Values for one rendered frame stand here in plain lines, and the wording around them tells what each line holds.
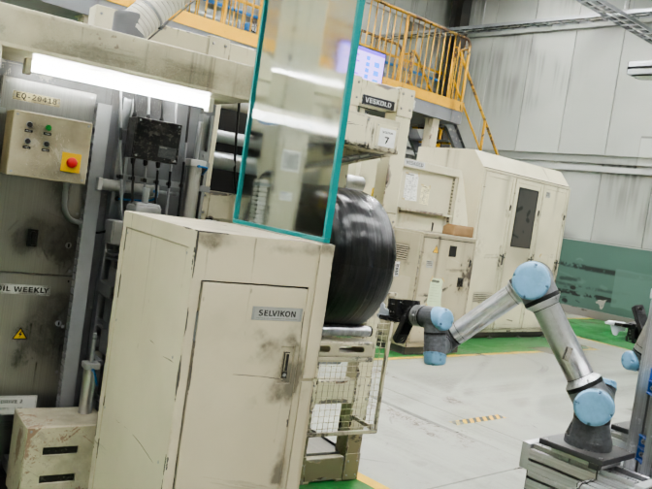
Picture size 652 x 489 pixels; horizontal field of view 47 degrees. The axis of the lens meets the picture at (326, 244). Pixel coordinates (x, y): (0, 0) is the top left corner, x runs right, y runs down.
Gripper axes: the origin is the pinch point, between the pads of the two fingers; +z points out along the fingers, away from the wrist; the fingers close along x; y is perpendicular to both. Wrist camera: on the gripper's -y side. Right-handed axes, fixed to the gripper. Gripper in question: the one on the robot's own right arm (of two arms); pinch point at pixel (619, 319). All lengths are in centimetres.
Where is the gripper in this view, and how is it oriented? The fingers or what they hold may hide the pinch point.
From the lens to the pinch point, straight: 347.1
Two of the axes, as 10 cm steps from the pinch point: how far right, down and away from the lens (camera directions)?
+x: 9.6, -0.1, 2.8
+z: -2.8, -0.9, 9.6
